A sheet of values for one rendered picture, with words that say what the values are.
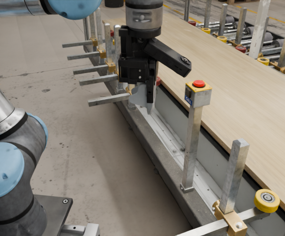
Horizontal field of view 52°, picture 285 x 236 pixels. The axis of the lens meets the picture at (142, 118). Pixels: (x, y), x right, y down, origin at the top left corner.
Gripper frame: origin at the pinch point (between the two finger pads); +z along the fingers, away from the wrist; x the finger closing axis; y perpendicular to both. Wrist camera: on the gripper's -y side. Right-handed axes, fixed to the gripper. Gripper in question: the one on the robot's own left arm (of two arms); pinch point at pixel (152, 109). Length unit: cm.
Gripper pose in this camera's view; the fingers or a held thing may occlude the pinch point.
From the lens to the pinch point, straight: 71.9
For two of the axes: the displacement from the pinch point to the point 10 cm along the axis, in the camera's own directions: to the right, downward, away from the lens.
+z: 0.0, 8.3, 5.5
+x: -1.3, 5.5, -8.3
